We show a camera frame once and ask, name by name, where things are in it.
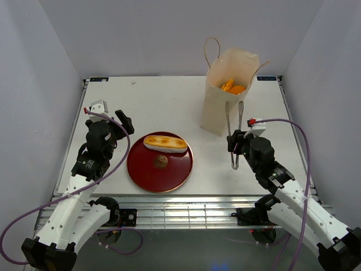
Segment beige paper bag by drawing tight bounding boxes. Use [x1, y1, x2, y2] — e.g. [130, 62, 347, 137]
[200, 37, 267, 136]

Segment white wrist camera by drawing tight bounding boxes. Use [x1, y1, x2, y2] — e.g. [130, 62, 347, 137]
[84, 100, 108, 123]
[244, 117, 266, 137]

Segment round orange bread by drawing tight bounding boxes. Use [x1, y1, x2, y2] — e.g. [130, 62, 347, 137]
[226, 85, 246, 95]

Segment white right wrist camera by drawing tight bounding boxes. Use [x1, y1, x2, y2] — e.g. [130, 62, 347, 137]
[244, 117, 266, 137]

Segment aluminium table front rail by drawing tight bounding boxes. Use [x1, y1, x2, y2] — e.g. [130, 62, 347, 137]
[36, 194, 333, 230]

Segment metal tongs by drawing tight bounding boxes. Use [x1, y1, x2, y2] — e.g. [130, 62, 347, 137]
[225, 101, 244, 170]

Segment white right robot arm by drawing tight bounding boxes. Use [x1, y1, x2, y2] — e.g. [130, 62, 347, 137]
[227, 130, 360, 270]

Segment long white baguette roll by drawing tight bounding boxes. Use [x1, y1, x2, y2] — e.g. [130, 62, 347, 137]
[143, 135, 188, 154]

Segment twisted orange pastry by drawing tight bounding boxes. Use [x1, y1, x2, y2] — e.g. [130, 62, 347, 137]
[221, 78, 234, 92]

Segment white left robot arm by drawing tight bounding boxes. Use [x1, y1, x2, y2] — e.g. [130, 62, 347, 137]
[21, 106, 134, 270]

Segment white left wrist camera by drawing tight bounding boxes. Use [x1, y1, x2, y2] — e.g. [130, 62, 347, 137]
[84, 100, 108, 123]

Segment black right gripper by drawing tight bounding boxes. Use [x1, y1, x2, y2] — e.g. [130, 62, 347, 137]
[226, 130, 259, 173]

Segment dark red round plate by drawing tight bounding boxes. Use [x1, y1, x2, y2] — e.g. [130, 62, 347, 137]
[126, 137, 193, 193]

